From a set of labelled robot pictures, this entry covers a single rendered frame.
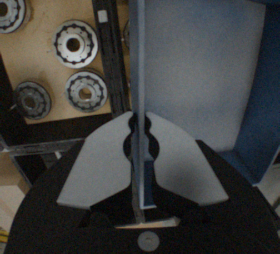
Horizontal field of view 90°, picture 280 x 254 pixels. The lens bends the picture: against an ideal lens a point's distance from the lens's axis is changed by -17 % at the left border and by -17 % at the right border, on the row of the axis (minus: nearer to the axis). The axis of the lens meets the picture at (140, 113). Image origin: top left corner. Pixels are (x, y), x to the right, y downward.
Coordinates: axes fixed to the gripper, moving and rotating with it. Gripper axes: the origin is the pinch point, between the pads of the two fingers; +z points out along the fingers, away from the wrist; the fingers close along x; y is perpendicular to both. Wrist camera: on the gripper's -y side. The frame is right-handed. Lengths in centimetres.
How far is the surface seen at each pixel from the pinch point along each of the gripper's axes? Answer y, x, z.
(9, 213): 54, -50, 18
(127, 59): 0.6, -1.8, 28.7
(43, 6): -12.2, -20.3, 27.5
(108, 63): -0.4, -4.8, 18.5
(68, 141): 16.0, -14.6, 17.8
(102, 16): -8.1, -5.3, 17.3
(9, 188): 38, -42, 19
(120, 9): -10.5, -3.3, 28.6
